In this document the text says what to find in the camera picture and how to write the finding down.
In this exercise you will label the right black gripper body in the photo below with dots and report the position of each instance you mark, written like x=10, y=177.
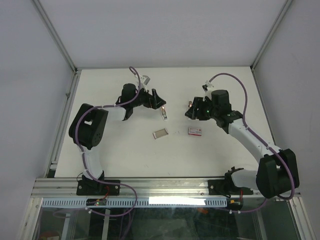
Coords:
x=205, y=108

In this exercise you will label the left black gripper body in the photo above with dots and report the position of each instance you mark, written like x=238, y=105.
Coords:
x=144, y=99

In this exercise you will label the pink mini stapler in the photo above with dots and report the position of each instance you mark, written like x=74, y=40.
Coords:
x=164, y=113

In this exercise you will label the red white staple box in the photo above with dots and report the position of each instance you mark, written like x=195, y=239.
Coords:
x=194, y=131

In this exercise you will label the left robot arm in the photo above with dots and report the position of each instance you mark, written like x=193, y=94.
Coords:
x=87, y=131

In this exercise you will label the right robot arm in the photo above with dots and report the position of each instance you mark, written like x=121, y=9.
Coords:
x=277, y=171

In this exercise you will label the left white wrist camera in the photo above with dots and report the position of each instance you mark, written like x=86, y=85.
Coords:
x=142, y=82

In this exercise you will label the aluminium mounting rail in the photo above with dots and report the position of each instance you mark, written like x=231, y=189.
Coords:
x=65, y=187

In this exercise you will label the white slotted cable duct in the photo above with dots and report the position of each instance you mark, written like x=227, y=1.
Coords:
x=146, y=202

